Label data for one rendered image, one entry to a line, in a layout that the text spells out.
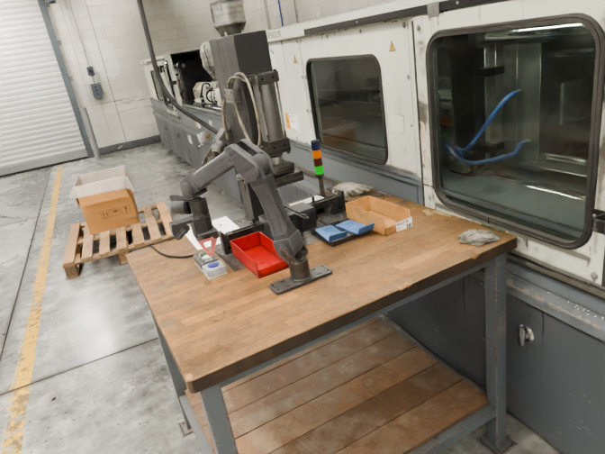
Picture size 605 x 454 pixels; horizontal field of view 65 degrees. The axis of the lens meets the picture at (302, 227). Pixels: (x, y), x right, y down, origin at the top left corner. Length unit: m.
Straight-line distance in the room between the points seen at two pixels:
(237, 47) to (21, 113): 9.26
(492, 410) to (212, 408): 1.14
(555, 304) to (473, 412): 0.55
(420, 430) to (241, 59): 1.48
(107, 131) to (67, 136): 0.78
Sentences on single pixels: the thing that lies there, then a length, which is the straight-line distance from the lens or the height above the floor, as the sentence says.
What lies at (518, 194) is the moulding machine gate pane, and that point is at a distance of 1.70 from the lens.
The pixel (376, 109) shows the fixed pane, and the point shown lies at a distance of 2.32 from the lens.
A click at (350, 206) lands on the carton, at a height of 0.96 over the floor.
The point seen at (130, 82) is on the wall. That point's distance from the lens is 10.90.
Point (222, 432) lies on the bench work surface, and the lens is 1.36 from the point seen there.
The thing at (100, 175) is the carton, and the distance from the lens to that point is 5.50.
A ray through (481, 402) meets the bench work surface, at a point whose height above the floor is 0.22.
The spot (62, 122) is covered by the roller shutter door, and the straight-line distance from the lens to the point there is 10.84.
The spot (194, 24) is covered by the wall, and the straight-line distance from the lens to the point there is 11.17.
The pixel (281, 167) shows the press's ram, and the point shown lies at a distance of 1.76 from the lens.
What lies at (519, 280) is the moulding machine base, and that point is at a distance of 1.83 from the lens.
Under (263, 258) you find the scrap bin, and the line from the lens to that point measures 1.69.
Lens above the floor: 1.60
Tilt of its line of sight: 21 degrees down
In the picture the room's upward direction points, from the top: 9 degrees counter-clockwise
